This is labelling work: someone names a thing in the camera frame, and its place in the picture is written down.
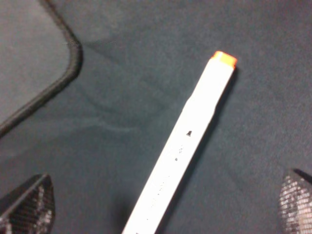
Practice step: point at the black Razer mouse pad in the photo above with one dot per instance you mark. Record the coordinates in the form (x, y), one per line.
(39, 56)

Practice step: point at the carbon fibre right gripper right finger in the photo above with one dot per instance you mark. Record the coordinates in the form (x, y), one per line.
(295, 203)

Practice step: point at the white marker with orange caps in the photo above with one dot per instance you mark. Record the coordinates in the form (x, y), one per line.
(181, 146)

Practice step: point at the carbon fibre right gripper left finger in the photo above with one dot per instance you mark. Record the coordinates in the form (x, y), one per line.
(29, 208)

